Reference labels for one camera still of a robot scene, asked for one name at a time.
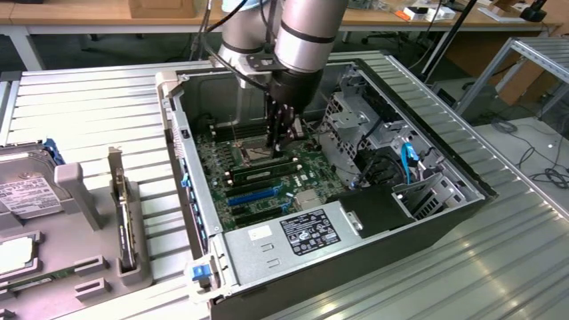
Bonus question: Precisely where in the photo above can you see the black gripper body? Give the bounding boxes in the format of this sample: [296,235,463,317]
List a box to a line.
[265,68,323,113]

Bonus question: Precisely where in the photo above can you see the green RAM stick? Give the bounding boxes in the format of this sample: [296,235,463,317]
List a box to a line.
[0,269,73,291]
[229,158,299,187]

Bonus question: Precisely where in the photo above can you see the black RAM slot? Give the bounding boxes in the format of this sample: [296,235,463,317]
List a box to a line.
[214,128,268,138]
[214,131,268,141]
[212,121,268,131]
[213,125,268,135]

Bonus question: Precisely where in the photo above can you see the CPU socket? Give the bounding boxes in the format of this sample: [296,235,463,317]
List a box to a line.
[237,139,276,166]

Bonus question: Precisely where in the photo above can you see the green motherboard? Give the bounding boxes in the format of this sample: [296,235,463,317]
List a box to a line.
[193,123,351,233]

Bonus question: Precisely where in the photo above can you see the silver disk bay cage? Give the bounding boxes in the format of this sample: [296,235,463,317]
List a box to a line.
[319,90,401,183]

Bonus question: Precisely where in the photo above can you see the long black expansion slot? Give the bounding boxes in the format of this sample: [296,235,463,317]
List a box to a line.
[234,213,286,230]
[233,205,285,223]
[222,181,285,200]

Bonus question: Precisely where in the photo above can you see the blue expansion slot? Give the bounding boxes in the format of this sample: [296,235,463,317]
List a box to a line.
[226,188,286,206]

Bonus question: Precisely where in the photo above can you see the silver chipset heatsink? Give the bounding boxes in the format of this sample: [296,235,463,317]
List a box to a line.
[294,191,322,210]

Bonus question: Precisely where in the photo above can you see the wooden desk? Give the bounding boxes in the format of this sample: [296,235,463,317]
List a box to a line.
[0,0,222,71]
[343,7,559,34]

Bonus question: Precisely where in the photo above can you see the black plastic fan shroud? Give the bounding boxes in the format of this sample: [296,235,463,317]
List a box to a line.
[337,185,417,239]

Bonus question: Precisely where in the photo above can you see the dark grey box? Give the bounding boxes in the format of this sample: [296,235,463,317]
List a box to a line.
[429,79,477,108]

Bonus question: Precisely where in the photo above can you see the small orange white box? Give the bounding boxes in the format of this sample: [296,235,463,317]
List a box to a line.
[394,5,429,21]

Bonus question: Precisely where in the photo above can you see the silver power supply unit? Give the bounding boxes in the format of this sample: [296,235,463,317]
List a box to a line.
[221,203,363,286]

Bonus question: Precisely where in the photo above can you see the black tripod pole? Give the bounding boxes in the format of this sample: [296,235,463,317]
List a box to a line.
[418,0,479,81]

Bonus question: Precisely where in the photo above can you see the large brown cardboard box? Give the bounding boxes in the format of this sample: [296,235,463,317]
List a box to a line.
[443,31,562,105]

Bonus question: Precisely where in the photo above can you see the green graphics card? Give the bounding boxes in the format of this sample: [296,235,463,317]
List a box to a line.
[108,146,140,267]

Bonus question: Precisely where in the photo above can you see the black open PC case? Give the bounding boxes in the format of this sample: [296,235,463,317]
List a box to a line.
[153,58,497,320]

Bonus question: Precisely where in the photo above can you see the brown cardboard piece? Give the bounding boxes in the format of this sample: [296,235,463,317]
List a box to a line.
[477,0,527,23]

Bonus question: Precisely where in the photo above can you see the grey parts rack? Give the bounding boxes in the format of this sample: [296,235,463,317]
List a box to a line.
[0,161,154,320]

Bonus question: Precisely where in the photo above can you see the black round device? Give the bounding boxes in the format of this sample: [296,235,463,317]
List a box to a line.
[518,0,549,23]

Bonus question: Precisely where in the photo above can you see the silver hard disk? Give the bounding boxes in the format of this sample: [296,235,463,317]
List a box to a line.
[0,143,62,219]

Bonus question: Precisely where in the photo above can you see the silver CPU chip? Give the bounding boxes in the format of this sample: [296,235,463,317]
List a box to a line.
[0,238,36,273]

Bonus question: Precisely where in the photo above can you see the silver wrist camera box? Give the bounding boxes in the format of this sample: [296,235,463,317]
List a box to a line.
[230,53,273,89]

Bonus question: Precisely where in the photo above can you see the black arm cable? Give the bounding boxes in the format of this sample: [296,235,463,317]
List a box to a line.
[201,0,285,97]

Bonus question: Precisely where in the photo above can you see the black power wire bundle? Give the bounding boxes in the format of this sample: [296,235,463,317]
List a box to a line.
[357,149,403,187]

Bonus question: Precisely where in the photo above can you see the grey hanging cable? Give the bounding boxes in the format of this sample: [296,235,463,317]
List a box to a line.
[189,0,212,61]

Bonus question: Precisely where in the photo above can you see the blue SATA wire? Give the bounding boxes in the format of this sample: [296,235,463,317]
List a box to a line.
[401,142,419,185]

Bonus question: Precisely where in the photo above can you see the grey coiled cable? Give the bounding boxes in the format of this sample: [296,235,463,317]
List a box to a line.
[490,117,519,135]

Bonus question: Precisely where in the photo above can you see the blue disk bracket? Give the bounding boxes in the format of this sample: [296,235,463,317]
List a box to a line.
[41,138,66,167]

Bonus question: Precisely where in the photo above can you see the aluminium frame rack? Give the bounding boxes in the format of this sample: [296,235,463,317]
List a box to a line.
[453,36,569,123]

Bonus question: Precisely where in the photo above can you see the black floor cable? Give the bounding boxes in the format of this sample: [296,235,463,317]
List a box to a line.
[514,125,569,190]

